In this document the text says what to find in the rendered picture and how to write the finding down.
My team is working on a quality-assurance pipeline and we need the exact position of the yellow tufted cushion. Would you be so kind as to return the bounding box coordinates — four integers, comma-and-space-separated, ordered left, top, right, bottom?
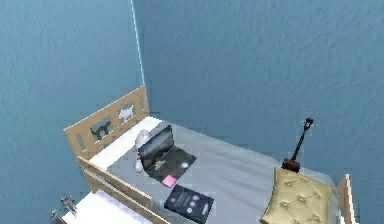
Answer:
259, 166, 334, 224

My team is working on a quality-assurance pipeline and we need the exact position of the grey metal object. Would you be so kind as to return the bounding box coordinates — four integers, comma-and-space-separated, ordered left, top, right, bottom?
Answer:
49, 209, 68, 224
59, 194, 78, 217

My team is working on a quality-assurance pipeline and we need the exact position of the grey bed blanket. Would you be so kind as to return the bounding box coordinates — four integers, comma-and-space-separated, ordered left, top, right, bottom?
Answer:
106, 121, 338, 224

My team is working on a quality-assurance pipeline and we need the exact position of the white bowling pin shaped object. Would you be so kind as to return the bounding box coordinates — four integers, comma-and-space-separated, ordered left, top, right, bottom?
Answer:
134, 128, 151, 174

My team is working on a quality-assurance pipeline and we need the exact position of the light wooden bed white mattress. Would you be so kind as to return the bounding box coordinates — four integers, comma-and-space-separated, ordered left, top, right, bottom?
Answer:
63, 84, 360, 224

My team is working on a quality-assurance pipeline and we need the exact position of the white table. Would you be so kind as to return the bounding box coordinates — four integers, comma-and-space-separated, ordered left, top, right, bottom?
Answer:
61, 189, 155, 224

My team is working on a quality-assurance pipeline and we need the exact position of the black laptop with pink sticker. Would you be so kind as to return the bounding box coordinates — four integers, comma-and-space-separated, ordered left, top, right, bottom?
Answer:
137, 124, 198, 189

